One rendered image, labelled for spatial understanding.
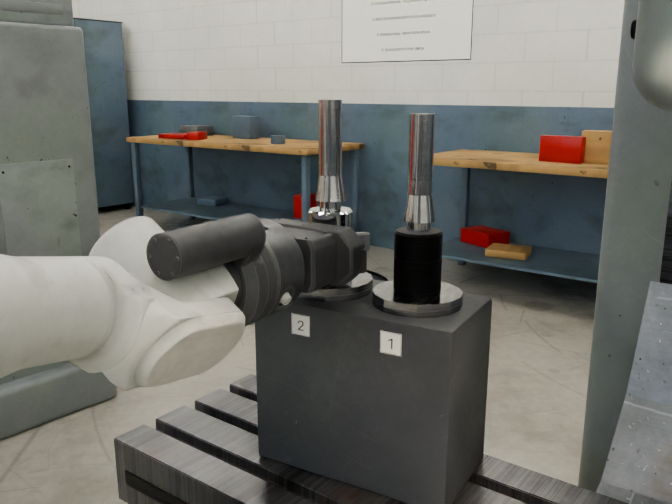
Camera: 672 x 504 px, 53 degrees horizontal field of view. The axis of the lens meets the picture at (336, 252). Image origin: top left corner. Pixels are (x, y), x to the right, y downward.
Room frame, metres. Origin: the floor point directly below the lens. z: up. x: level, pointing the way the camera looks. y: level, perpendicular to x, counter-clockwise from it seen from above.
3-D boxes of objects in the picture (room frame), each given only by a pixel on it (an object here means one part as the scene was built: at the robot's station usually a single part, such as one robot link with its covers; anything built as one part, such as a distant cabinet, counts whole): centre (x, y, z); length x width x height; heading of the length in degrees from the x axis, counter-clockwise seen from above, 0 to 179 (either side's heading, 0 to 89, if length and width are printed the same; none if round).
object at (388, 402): (0.67, -0.04, 1.03); 0.22 x 0.12 x 0.20; 60
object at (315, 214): (0.69, 0.01, 1.20); 0.05 x 0.05 x 0.01
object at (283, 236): (0.62, 0.05, 1.16); 0.13 x 0.12 x 0.10; 58
